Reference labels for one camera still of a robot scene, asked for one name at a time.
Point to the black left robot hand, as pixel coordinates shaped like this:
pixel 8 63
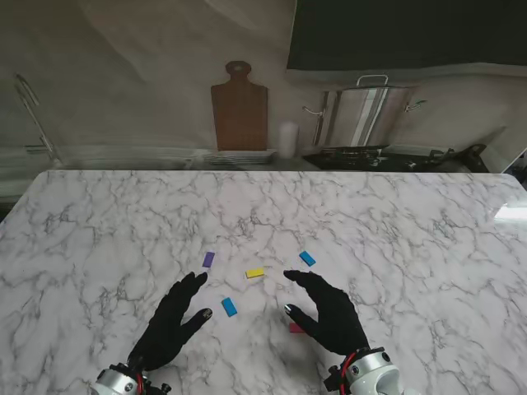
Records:
pixel 166 325

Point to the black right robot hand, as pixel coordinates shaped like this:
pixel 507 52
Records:
pixel 335 317

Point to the pink domino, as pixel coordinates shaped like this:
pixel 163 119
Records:
pixel 295 328

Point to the blue domino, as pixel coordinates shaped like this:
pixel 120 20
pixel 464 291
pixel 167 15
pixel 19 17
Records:
pixel 307 258
pixel 229 307

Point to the purple domino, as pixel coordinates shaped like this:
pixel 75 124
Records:
pixel 208 259

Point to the yellow domino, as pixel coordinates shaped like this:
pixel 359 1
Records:
pixel 254 272

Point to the black gas stove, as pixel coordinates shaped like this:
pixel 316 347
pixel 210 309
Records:
pixel 350 158

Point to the steel sink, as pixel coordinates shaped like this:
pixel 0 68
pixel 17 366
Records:
pixel 123 164

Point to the white candle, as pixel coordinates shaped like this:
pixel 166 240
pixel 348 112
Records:
pixel 288 140

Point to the stack of white plates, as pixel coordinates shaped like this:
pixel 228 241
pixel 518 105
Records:
pixel 241 157

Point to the large steel stock pot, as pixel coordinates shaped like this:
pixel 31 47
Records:
pixel 362 119

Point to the black pan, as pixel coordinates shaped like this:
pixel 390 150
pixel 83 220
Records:
pixel 465 160

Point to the chrome faucet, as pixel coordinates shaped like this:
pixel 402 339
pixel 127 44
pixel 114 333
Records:
pixel 45 142

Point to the brown wooden cutting board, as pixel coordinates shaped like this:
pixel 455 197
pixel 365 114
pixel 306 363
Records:
pixel 241 115

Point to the dark range hood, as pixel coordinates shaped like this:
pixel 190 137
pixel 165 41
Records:
pixel 411 33

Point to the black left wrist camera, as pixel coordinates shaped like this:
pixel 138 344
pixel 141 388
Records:
pixel 158 388

